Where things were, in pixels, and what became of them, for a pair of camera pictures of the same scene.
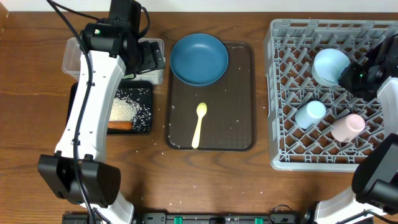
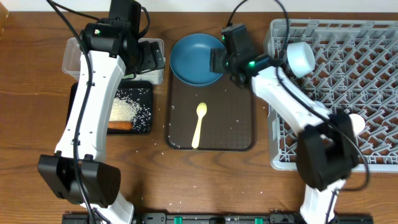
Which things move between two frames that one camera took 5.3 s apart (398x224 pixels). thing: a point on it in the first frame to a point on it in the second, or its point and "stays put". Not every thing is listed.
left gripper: (153, 59) stays put
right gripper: (345, 80) to (216, 60)
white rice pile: (123, 109) stays put
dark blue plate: (199, 59) stays put
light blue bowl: (328, 65) to (300, 58)
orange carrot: (120, 125) stays put
